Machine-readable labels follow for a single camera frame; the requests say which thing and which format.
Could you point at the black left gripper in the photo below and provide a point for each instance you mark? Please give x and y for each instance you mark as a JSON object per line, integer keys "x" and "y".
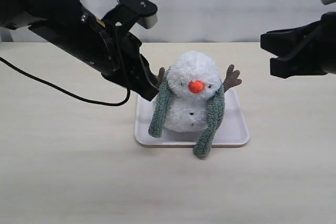
{"x": 127, "y": 67}

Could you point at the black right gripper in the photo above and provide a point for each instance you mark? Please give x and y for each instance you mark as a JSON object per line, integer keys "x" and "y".
{"x": 283, "y": 41}

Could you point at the white plush snowman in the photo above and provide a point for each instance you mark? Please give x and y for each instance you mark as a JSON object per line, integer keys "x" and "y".
{"x": 188, "y": 87}

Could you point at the green knitted scarf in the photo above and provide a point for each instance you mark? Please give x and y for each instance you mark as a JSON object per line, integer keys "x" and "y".
{"x": 214, "y": 119}

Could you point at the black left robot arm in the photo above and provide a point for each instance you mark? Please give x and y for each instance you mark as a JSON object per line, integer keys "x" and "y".
{"x": 105, "y": 44}

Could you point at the white backdrop curtain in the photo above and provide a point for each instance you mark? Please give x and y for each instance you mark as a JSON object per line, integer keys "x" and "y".
{"x": 220, "y": 20}

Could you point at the white square tray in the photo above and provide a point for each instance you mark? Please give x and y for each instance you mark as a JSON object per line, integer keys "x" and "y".
{"x": 233, "y": 131}

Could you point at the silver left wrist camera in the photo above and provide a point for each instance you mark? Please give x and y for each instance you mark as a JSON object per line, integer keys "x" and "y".
{"x": 129, "y": 12}

